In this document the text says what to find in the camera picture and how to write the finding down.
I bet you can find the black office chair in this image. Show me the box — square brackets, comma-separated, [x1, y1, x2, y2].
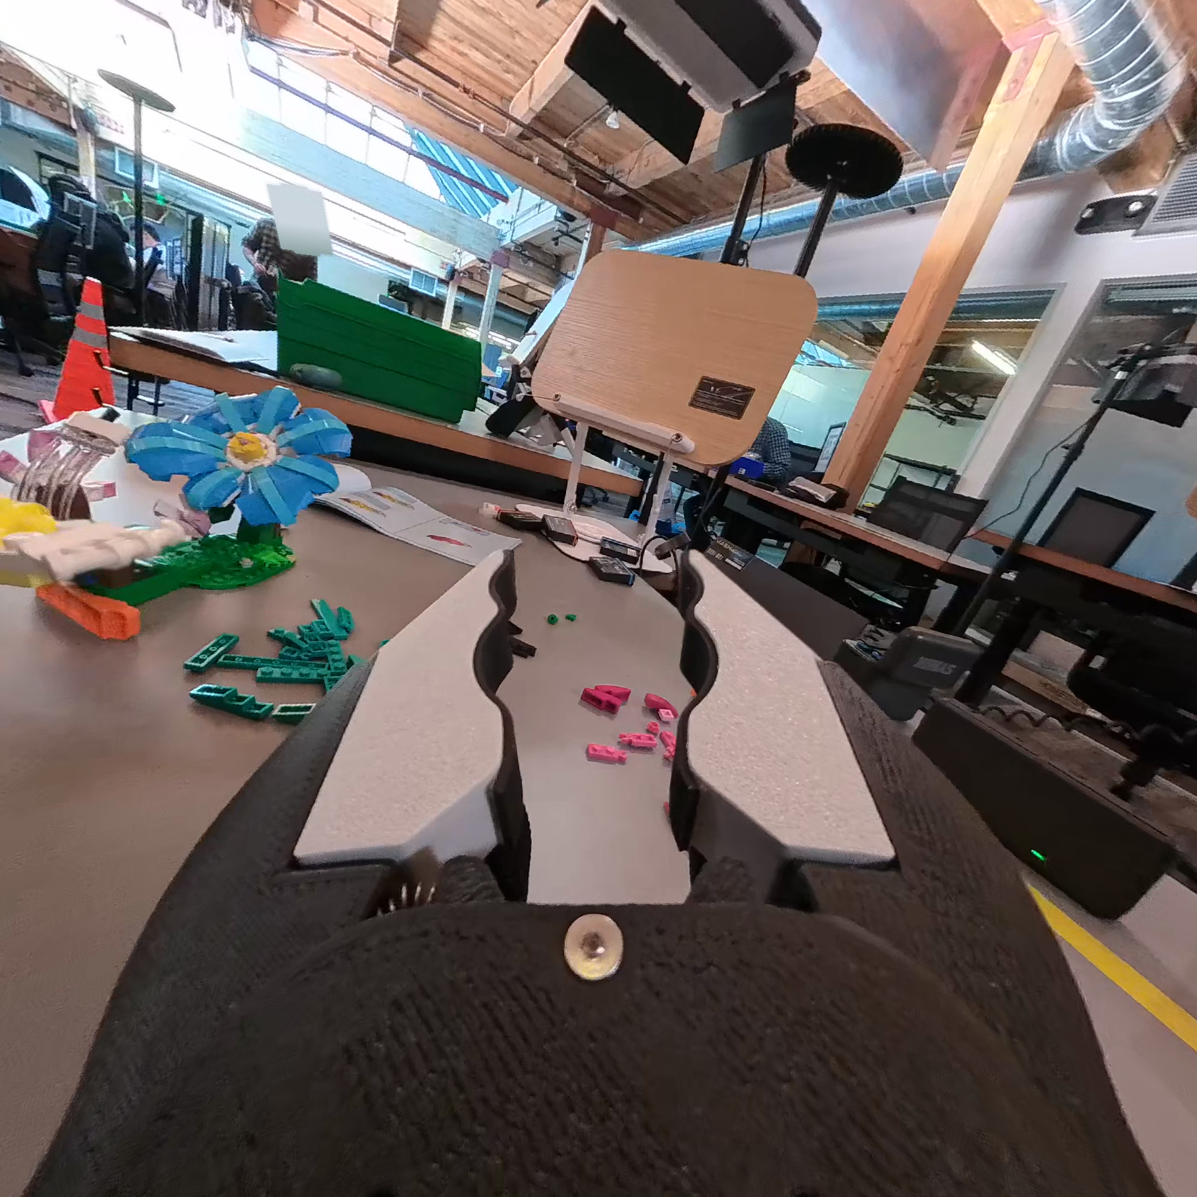
[1066, 635, 1197, 797]

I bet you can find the black tripod with device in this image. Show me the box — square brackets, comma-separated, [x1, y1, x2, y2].
[955, 341, 1197, 703]

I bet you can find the pile of pink lego pieces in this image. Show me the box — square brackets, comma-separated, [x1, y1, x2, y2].
[579, 685, 699, 764]

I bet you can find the studio light panel on stand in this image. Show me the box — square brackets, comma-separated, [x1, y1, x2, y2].
[564, 0, 824, 268]

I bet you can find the black power station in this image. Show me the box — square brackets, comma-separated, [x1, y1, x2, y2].
[912, 697, 1178, 922]

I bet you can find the grey battery charger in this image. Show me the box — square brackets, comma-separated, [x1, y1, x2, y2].
[831, 628, 984, 722]

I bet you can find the lego instruction booklet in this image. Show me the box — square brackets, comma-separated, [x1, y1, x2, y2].
[314, 466, 524, 566]

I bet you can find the pile of teal lego pieces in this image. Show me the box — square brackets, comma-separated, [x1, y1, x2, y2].
[183, 599, 389, 726]

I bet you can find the black floor lamp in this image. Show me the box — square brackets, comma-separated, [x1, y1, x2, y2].
[785, 123, 903, 277]

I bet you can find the dark framed monitor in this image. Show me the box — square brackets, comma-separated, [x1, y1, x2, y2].
[1037, 487, 1157, 566]

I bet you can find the long wooden desk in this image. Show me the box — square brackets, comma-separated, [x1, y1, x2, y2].
[108, 327, 647, 497]

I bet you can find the long orange lego brick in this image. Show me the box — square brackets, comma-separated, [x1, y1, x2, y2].
[37, 583, 144, 643]

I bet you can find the silver ventilation duct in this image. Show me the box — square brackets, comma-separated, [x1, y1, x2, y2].
[627, 0, 1197, 254]

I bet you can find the blue lego flower green base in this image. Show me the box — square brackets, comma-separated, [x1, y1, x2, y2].
[94, 385, 354, 608]

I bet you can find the wooden book stand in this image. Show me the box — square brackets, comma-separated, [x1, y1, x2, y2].
[529, 249, 820, 553]

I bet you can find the wooden desk with black legs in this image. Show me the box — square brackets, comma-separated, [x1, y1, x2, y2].
[720, 478, 1197, 637]

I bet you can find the yellow white lego assembly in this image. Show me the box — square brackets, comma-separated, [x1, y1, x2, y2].
[0, 499, 193, 589]

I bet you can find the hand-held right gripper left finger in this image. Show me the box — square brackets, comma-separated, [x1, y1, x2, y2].
[293, 549, 533, 903]

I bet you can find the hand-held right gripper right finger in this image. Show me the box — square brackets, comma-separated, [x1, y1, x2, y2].
[666, 549, 899, 903]

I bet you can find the stack of green crates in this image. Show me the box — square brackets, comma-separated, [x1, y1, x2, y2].
[275, 277, 483, 424]

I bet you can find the clear bag of pink pieces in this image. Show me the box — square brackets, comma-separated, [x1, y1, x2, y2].
[0, 410, 135, 522]

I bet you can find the wooden support post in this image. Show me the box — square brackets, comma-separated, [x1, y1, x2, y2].
[824, 37, 1076, 510]

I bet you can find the orange traffic cone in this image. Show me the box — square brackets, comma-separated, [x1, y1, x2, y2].
[42, 277, 118, 422]

